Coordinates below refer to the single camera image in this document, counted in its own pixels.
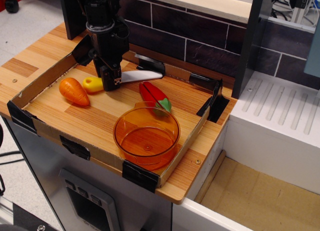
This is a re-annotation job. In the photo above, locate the yellow handled toy knife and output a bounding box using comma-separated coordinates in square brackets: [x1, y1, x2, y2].
[82, 70, 164, 93]

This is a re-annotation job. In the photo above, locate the grey toy oven front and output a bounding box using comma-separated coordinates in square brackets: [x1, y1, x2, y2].
[4, 119, 172, 231]

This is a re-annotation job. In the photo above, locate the orange toy carrot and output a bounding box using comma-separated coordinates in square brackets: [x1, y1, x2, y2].
[59, 77, 90, 106]

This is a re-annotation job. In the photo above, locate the black floor cable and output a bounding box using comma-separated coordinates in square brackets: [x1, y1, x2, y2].
[0, 150, 26, 197]

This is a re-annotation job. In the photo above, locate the black caster wheel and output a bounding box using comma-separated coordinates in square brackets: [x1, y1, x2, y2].
[4, 0, 19, 14]

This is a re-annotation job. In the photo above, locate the white toy sink unit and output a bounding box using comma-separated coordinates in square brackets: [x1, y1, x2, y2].
[172, 72, 320, 231]

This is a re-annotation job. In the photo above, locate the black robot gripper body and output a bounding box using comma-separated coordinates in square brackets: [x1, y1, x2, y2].
[88, 16, 130, 79]

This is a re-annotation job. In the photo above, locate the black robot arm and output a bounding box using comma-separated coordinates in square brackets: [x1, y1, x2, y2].
[82, 0, 130, 92]

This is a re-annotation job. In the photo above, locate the cardboard fence with black tape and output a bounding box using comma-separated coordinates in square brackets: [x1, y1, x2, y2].
[0, 34, 237, 202]

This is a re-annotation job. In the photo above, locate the red toy chili pepper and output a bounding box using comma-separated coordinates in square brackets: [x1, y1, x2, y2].
[139, 81, 172, 112]

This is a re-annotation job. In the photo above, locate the orange transparent plastic pot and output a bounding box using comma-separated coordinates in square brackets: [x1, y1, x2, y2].
[113, 101, 181, 172]

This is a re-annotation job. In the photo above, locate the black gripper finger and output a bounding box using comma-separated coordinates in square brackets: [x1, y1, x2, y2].
[100, 64, 122, 92]

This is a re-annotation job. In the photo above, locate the dark grey upright post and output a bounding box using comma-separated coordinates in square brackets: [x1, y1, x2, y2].
[232, 0, 273, 99]

